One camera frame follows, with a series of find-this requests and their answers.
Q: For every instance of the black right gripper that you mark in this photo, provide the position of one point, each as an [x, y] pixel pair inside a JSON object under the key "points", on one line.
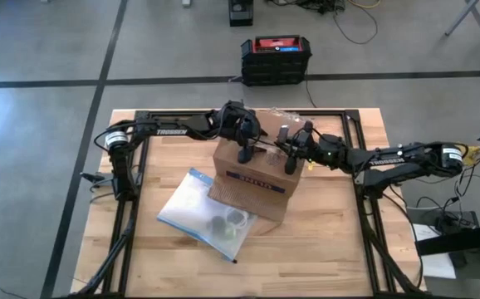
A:
{"points": [[323, 149]]}

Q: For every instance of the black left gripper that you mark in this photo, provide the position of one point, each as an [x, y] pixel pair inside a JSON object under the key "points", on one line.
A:
{"points": [[240, 122]]}

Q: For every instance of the brown ULINE cardboard box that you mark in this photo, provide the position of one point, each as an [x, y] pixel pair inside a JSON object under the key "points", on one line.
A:
{"points": [[256, 187]]}

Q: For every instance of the white mesh bag blue zipper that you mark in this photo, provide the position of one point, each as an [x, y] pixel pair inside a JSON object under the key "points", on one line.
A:
{"points": [[190, 207]]}

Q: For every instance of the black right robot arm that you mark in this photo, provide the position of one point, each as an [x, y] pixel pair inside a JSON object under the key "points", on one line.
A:
{"points": [[389, 160]]}

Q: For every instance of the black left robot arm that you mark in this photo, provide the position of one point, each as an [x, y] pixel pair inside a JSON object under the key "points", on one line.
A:
{"points": [[169, 132]]}

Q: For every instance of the clear round item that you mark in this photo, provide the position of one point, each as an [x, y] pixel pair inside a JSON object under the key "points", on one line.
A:
{"points": [[274, 157]]}

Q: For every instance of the dark round item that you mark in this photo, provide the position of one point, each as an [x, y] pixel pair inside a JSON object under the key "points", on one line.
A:
{"points": [[215, 224]]}

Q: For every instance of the green item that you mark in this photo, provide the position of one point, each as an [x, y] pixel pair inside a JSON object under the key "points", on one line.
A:
{"points": [[227, 232]]}

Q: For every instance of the red black toolbox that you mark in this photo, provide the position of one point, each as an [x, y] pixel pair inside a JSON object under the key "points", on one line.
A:
{"points": [[276, 58]]}

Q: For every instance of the black grey box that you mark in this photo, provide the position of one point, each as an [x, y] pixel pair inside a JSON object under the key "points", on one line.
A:
{"points": [[240, 12]]}

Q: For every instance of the black power supply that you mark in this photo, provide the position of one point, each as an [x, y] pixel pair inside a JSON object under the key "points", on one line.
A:
{"points": [[452, 220]]}

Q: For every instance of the white paper sheet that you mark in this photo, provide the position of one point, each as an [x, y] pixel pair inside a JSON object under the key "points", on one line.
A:
{"points": [[435, 266]]}

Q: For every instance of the black bar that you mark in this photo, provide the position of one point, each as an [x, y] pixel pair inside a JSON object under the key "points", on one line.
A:
{"points": [[460, 240]]}

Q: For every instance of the grey table leg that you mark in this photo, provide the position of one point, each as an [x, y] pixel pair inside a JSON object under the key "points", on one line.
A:
{"points": [[462, 16]]}

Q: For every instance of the small black camera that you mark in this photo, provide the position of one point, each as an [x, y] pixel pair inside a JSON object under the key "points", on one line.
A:
{"points": [[99, 178]]}

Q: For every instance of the black aluminium rig frame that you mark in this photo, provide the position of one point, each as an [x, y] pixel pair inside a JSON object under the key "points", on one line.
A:
{"points": [[121, 249]]}

